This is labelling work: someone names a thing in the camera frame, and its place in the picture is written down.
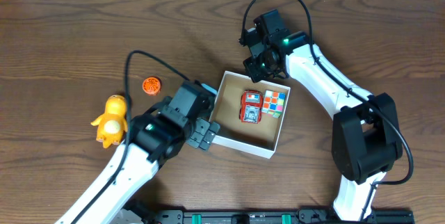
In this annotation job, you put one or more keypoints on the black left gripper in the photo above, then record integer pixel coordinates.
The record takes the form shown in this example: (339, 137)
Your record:
(194, 132)

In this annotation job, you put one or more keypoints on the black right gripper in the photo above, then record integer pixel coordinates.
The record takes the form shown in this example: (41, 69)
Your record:
(255, 66)

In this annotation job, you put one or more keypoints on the red toy truck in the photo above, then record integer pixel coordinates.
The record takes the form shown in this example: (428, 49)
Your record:
(251, 104)

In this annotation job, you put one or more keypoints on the colourful puzzle cube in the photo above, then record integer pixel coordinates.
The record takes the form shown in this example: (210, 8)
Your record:
(273, 103)

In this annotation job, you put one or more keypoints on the white cardboard box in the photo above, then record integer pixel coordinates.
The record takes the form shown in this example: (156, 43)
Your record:
(257, 139)

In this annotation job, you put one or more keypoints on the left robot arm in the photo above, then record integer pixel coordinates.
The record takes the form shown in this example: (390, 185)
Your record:
(155, 136)

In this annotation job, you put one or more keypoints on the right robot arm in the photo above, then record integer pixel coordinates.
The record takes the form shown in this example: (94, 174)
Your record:
(365, 144)

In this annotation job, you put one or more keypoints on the orange round cap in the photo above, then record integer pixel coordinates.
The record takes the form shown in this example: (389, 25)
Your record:
(152, 86)

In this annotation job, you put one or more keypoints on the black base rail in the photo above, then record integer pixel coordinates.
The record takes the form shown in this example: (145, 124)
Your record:
(135, 212)

